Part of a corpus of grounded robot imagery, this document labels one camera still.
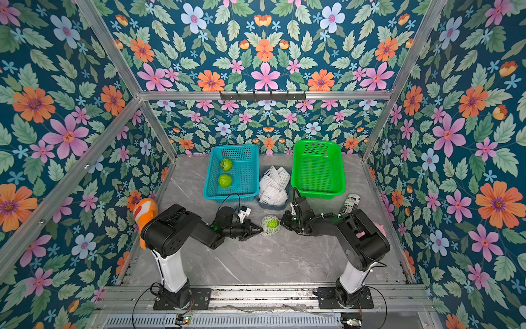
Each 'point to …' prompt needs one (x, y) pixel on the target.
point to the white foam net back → (277, 178)
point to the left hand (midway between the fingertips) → (264, 231)
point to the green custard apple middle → (224, 181)
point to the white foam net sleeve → (267, 231)
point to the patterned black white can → (351, 204)
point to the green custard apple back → (226, 164)
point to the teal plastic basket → (244, 173)
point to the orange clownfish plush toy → (143, 210)
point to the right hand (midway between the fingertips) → (282, 217)
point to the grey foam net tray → (264, 173)
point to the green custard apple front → (272, 223)
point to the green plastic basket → (318, 169)
